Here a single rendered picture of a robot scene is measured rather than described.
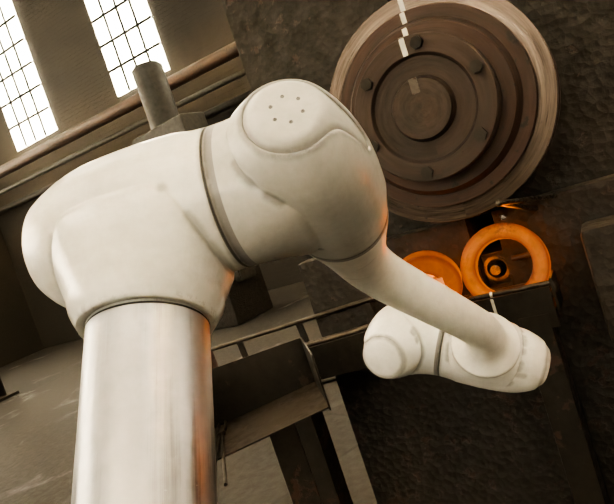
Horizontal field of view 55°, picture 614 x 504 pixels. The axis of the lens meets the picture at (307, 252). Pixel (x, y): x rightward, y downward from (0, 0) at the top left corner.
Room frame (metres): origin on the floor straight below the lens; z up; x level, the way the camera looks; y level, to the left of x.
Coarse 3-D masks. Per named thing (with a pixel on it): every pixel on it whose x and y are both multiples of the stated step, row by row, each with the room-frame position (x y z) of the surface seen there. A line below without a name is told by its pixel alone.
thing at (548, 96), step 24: (408, 0) 1.20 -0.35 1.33; (432, 0) 1.18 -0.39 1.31; (456, 0) 1.16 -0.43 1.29; (480, 0) 1.14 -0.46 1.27; (504, 0) 1.12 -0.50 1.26; (504, 24) 1.12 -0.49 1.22; (528, 24) 1.10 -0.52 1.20; (528, 48) 1.11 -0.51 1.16; (336, 72) 1.29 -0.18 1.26; (552, 72) 1.10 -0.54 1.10; (336, 96) 1.30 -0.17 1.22; (552, 96) 1.10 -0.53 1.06; (552, 120) 1.11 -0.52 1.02; (528, 144) 1.13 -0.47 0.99; (528, 168) 1.14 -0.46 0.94; (504, 192) 1.17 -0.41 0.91; (408, 216) 1.26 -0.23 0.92; (432, 216) 1.24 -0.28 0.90; (456, 216) 1.22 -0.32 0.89
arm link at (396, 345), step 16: (384, 320) 0.95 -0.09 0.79; (400, 320) 0.94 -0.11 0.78; (416, 320) 0.94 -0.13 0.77; (368, 336) 0.93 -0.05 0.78; (384, 336) 0.91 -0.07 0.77; (400, 336) 0.91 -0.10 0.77; (416, 336) 0.92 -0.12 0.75; (432, 336) 0.93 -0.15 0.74; (368, 352) 0.92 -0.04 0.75; (384, 352) 0.91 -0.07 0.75; (400, 352) 0.90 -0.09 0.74; (416, 352) 0.91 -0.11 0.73; (432, 352) 0.92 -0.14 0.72; (384, 368) 0.91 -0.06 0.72; (400, 368) 0.90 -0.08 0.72; (416, 368) 0.94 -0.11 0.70; (432, 368) 0.93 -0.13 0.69
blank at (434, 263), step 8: (408, 256) 1.28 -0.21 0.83; (416, 256) 1.26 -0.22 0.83; (424, 256) 1.25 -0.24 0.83; (432, 256) 1.25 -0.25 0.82; (440, 256) 1.25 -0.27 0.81; (416, 264) 1.26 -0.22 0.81; (424, 264) 1.26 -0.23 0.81; (432, 264) 1.25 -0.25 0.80; (440, 264) 1.25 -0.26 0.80; (448, 264) 1.24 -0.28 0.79; (424, 272) 1.26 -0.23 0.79; (432, 272) 1.26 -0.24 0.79; (440, 272) 1.25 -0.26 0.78; (448, 272) 1.25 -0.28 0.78; (456, 272) 1.25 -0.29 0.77; (448, 280) 1.26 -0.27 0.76; (456, 280) 1.25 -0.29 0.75; (456, 288) 1.26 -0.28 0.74
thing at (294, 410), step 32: (288, 352) 1.36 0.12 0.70; (224, 384) 1.34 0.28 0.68; (256, 384) 1.35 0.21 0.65; (288, 384) 1.35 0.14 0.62; (320, 384) 1.17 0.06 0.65; (224, 416) 1.34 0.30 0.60; (256, 416) 1.29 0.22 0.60; (288, 416) 1.20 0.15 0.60; (288, 448) 1.22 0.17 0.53; (288, 480) 1.22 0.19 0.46
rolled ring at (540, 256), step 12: (492, 228) 1.25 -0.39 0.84; (504, 228) 1.23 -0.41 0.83; (516, 228) 1.22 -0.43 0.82; (480, 240) 1.26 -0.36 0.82; (492, 240) 1.25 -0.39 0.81; (516, 240) 1.22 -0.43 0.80; (528, 240) 1.21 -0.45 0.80; (540, 240) 1.20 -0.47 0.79; (468, 252) 1.27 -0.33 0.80; (480, 252) 1.27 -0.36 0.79; (540, 252) 1.19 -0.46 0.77; (468, 264) 1.26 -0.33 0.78; (540, 264) 1.19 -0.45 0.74; (468, 276) 1.26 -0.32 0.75; (540, 276) 1.19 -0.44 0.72; (468, 288) 1.26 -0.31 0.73; (480, 288) 1.24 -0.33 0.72
